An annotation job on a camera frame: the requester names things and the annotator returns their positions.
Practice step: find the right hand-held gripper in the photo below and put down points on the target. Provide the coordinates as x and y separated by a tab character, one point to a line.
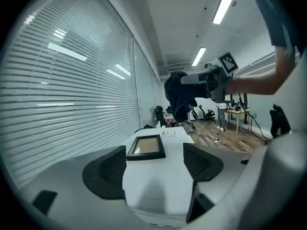
216	78

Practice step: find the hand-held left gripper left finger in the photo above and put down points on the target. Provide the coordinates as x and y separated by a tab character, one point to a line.
72	176

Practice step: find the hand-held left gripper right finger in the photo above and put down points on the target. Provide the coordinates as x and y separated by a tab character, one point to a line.
204	166

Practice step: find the dark blue cloth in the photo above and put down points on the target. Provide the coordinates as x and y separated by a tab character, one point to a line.
177	95

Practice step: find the black framed picture frame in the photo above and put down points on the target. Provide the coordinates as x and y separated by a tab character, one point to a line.
145	146

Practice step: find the person's right forearm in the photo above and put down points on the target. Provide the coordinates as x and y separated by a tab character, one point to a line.
254	84

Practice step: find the long ceiling light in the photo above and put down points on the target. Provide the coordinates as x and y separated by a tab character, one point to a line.
199	56
225	3

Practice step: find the black office chair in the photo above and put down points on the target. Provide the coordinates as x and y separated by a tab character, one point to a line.
209	115
160	115
279	121

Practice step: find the checkered cloth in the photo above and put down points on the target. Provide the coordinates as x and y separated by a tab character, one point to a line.
170	121

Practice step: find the black monitor stand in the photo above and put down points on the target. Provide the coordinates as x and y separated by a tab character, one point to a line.
244	99

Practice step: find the light wooden table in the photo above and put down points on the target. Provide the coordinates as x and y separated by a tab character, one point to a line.
237	112

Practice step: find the person's black shirt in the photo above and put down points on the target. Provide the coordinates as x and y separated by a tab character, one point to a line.
271	15

